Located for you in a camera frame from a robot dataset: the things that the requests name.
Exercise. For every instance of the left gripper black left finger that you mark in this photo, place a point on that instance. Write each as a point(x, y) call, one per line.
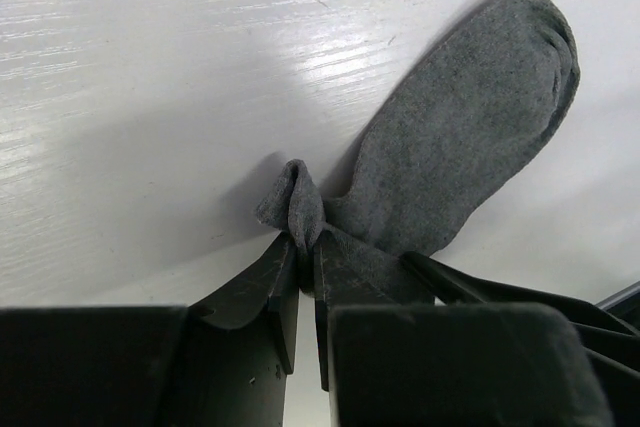
point(238, 347)

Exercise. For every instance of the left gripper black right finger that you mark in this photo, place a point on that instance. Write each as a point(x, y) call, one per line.
point(348, 272)

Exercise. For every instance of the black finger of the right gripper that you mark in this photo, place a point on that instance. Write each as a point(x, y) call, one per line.
point(611, 337)

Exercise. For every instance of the grey sock pair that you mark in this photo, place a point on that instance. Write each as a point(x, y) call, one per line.
point(470, 115)

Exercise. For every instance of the aluminium rail frame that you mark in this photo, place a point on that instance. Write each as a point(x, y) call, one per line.
point(619, 297)

